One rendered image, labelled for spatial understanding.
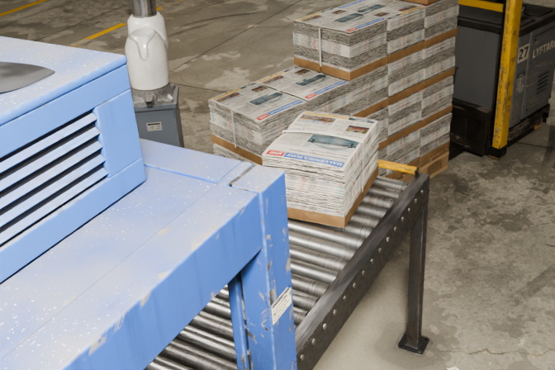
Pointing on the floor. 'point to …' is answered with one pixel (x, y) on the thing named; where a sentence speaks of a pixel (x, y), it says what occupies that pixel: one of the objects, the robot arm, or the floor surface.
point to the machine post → (264, 278)
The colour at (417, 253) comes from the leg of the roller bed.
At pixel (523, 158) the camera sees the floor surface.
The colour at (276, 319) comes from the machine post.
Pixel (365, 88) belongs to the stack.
